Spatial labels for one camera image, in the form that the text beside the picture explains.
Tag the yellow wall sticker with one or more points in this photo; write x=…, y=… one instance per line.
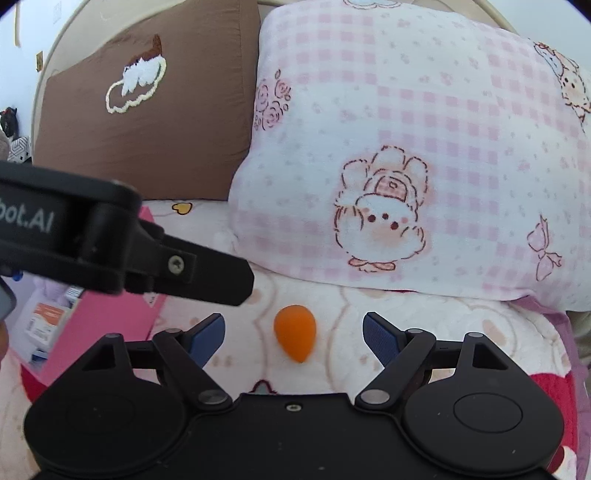
x=39, y=61

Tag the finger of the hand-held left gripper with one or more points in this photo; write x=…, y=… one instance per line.
x=207, y=277

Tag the clear box with orange label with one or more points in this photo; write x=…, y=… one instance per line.
x=46, y=325

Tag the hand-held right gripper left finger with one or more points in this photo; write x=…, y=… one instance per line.
x=207, y=337

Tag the black figurine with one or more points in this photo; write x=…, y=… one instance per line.
x=8, y=122

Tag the black white patterned cloth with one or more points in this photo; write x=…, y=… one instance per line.
x=21, y=150

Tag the beige satin quilt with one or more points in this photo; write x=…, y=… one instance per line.
x=581, y=337

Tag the pink cardboard storage box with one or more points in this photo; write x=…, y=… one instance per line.
x=115, y=318

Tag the orange makeup sponge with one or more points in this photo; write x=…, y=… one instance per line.
x=295, y=332

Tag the brown embroidered pillow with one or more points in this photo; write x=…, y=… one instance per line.
x=184, y=129

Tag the printed bear blanket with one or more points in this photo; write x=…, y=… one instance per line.
x=337, y=318

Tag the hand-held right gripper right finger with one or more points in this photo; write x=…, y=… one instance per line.
x=381, y=337

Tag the pink checked pillow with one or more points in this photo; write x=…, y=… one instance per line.
x=438, y=115

